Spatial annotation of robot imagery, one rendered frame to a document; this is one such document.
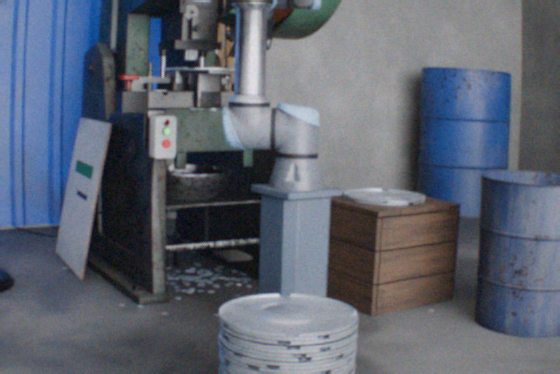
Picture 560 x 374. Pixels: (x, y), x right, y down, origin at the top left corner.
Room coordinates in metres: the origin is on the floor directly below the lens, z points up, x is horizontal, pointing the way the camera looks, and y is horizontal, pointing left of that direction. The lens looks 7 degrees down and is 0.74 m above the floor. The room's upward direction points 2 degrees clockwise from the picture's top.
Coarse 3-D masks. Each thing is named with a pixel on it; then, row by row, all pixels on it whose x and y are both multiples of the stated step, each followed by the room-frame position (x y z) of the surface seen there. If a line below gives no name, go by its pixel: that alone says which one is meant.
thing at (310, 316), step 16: (224, 304) 1.56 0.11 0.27; (240, 304) 1.58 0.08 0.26; (256, 304) 1.59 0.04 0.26; (272, 304) 1.59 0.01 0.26; (288, 304) 1.59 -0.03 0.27; (304, 304) 1.60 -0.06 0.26; (320, 304) 1.60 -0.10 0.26; (336, 304) 1.60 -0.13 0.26; (224, 320) 1.45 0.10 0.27; (240, 320) 1.47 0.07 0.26; (256, 320) 1.47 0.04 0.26; (272, 320) 1.47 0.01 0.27; (288, 320) 1.46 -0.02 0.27; (304, 320) 1.47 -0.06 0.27; (320, 320) 1.48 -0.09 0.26; (336, 320) 1.49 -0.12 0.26; (352, 320) 1.49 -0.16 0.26; (288, 336) 1.38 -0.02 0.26; (304, 336) 1.38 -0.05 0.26
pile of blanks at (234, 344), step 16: (224, 336) 1.46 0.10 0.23; (240, 336) 1.41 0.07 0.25; (256, 336) 1.39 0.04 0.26; (272, 336) 1.40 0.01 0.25; (320, 336) 1.40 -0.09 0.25; (336, 336) 1.41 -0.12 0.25; (352, 336) 1.45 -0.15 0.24; (224, 352) 1.46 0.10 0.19; (240, 352) 1.41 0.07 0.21; (256, 352) 1.39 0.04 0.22; (272, 352) 1.39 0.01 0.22; (288, 352) 1.37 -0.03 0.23; (304, 352) 1.38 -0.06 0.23; (320, 352) 1.40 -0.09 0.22; (336, 352) 1.41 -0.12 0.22; (352, 352) 1.47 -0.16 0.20; (224, 368) 1.47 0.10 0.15; (240, 368) 1.41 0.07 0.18; (256, 368) 1.40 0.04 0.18; (272, 368) 1.40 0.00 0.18; (288, 368) 1.37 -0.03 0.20; (304, 368) 1.38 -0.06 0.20; (320, 368) 1.40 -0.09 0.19; (336, 368) 1.42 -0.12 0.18; (352, 368) 1.47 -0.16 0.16
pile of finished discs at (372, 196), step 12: (348, 192) 2.68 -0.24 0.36; (360, 192) 2.69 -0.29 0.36; (372, 192) 2.65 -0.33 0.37; (384, 192) 2.66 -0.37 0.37; (396, 192) 2.71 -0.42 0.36; (408, 192) 2.71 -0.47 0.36; (372, 204) 2.48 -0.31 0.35; (384, 204) 2.47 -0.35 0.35; (396, 204) 2.47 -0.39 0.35; (408, 204) 2.48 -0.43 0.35
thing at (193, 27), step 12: (192, 0) 2.74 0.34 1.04; (204, 0) 2.76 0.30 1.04; (216, 0) 2.79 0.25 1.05; (192, 12) 2.72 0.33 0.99; (204, 12) 2.76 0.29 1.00; (216, 12) 2.79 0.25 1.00; (180, 24) 2.73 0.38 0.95; (192, 24) 2.71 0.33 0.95; (204, 24) 2.73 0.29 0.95; (216, 24) 2.78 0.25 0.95; (168, 36) 2.82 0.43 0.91; (180, 36) 2.73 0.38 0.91; (192, 36) 2.71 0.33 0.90; (204, 36) 2.73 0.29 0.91; (216, 36) 2.79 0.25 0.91
